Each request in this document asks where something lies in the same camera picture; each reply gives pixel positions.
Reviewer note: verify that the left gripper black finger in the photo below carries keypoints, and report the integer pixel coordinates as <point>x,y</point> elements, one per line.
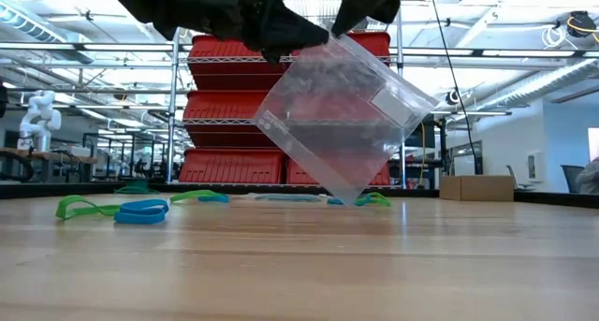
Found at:
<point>290,33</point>

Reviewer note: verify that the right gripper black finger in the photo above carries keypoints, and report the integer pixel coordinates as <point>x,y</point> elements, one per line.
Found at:
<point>360,3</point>

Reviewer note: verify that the clear plastic zip bag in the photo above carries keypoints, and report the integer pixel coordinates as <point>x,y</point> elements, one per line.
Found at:
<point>290,195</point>
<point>337,115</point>

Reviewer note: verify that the green rubber band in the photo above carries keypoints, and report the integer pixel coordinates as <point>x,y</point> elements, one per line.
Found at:
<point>376,200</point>
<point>196,194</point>
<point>93,211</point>

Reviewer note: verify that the wide blue rubber band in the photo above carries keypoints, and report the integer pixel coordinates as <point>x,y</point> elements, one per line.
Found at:
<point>140,213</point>

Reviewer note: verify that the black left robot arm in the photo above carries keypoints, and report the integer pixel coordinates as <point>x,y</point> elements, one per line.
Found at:
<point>140,3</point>

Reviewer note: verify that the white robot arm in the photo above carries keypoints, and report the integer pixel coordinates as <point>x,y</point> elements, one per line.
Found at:
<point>39,120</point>

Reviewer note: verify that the black monitor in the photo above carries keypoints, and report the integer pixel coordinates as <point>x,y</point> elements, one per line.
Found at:
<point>423,134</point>

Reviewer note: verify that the black ceiling device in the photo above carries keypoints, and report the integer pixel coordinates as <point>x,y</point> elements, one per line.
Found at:
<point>580,24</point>

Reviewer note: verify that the green band far left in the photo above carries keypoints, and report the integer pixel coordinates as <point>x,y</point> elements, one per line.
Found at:
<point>135,189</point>

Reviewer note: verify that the brown cardboard box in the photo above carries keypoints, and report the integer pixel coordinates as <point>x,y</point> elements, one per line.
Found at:
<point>477,188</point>

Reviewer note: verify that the grey office chair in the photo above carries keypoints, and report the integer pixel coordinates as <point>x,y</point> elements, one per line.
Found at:
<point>515,178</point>

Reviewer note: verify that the wooden workbench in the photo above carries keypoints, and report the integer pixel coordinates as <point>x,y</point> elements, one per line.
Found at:
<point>47,157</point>

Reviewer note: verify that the dark office chair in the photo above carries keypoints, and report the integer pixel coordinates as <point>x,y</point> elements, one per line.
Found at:
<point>571,176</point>

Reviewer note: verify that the person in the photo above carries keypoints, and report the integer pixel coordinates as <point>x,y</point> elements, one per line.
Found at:
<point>588,178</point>

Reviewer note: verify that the round ceiling camera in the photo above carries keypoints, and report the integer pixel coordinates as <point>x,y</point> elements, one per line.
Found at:
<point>451,97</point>

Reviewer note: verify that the silver ventilation duct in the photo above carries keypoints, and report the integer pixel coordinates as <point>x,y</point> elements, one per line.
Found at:
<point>79,54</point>

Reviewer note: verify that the white ventilation duct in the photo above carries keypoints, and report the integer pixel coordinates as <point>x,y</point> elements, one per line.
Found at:
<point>538,84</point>

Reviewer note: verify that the white wall box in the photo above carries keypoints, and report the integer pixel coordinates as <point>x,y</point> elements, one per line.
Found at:
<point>533,166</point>

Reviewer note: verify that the black aluminium table frame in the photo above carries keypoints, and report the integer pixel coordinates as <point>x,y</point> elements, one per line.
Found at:
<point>552,198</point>

